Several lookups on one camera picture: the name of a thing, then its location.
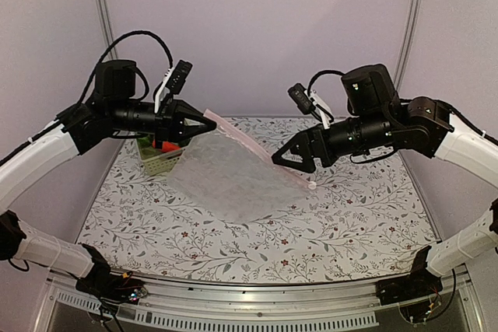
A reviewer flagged floral table mat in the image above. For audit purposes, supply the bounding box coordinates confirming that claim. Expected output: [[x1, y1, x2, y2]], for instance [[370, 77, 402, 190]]
[[78, 140, 438, 284]]

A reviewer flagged cream plastic basket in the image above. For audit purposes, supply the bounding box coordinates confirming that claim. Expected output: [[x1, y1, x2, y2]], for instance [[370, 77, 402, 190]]
[[137, 144, 184, 176]]

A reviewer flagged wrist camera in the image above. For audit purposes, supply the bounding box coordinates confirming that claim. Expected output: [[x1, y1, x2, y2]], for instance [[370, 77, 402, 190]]
[[153, 60, 193, 114], [287, 83, 335, 129]]

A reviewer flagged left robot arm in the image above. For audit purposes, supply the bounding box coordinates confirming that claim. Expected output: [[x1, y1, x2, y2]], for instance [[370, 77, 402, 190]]
[[1, 60, 216, 302]]

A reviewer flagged metal frame post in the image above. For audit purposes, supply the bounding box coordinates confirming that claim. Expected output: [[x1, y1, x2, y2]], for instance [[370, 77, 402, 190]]
[[394, 0, 423, 89], [87, 0, 116, 65]]

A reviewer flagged front aluminium rail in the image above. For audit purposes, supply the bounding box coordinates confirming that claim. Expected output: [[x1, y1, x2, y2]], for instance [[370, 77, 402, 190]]
[[33, 267, 486, 331]]

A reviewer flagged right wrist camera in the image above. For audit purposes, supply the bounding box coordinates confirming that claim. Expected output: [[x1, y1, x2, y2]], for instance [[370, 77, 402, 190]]
[[287, 83, 335, 129]]

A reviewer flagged left metal frame post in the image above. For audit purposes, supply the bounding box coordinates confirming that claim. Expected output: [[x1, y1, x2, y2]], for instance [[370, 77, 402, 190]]
[[87, 0, 116, 65]]

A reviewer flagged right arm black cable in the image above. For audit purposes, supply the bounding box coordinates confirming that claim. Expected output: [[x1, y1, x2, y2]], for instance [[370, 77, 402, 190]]
[[307, 69, 347, 96]]

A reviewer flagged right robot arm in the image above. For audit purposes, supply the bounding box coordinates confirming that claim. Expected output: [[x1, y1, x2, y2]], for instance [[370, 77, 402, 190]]
[[272, 64, 497, 301]]

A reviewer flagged right metal frame post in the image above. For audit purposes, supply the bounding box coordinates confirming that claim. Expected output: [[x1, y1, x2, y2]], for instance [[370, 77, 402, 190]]
[[394, 0, 423, 89]]

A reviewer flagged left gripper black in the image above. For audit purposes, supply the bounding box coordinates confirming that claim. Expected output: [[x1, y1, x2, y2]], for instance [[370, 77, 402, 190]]
[[109, 98, 216, 149]]

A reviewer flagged toy carrot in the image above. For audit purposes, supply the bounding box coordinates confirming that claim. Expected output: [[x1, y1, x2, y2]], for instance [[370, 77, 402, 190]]
[[152, 140, 181, 153]]

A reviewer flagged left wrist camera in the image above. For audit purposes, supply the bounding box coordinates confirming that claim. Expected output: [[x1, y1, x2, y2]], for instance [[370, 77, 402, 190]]
[[153, 60, 193, 114]]

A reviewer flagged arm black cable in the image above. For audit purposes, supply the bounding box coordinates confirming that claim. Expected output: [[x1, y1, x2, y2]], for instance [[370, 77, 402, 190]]
[[307, 69, 347, 96], [77, 30, 174, 107]]

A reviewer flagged clear zip top bag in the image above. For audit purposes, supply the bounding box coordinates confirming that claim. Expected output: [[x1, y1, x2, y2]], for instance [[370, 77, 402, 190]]
[[167, 110, 316, 224]]

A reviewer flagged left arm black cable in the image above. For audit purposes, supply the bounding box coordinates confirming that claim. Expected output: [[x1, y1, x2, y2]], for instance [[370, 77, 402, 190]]
[[77, 30, 174, 107]]

